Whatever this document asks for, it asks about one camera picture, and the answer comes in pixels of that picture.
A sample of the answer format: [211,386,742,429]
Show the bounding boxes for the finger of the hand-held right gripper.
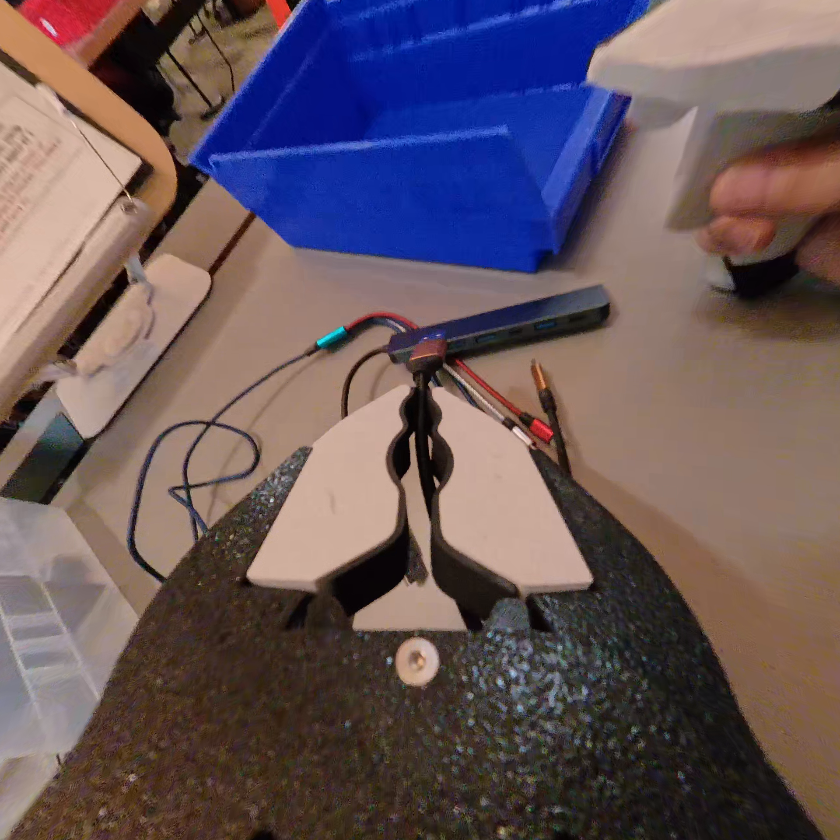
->
[587,0,840,130]

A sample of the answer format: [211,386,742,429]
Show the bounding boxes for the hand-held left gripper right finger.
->
[428,387,595,631]

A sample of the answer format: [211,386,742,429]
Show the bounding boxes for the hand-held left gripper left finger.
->
[246,384,419,616]

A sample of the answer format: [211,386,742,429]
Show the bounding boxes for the black cable with gold plugs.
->
[407,338,573,519]

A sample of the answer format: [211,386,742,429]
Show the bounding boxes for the dark grey usb hub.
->
[387,284,611,365]

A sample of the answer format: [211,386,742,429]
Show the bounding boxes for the person's right hand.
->
[694,139,840,284]

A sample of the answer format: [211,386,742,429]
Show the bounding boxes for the white document stand base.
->
[56,255,212,439]

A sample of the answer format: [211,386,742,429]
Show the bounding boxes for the clear plastic container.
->
[0,497,140,778]

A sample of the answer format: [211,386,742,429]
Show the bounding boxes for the blue plastic bin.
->
[189,0,651,273]

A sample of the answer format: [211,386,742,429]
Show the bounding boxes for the tan document board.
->
[0,3,179,409]

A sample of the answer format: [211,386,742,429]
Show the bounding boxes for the printed instruction sheet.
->
[0,62,145,342]

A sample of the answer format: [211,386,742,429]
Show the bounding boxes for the red storage box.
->
[20,0,142,48]

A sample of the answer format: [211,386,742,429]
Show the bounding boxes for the multi-head braided charging cable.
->
[126,311,555,585]

